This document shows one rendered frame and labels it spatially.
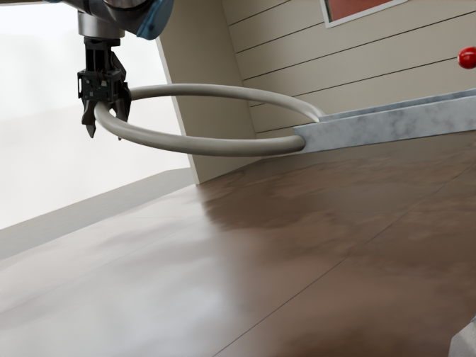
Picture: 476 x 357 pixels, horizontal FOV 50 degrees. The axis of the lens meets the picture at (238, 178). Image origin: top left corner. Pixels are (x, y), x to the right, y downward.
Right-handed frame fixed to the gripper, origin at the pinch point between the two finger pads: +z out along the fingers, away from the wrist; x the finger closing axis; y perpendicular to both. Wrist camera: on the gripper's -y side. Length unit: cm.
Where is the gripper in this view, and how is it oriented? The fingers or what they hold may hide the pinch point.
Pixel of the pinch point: (107, 132)
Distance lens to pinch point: 112.7
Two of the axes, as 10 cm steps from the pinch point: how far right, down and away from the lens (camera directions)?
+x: 10.0, 0.9, -0.2
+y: -0.5, 3.6, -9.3
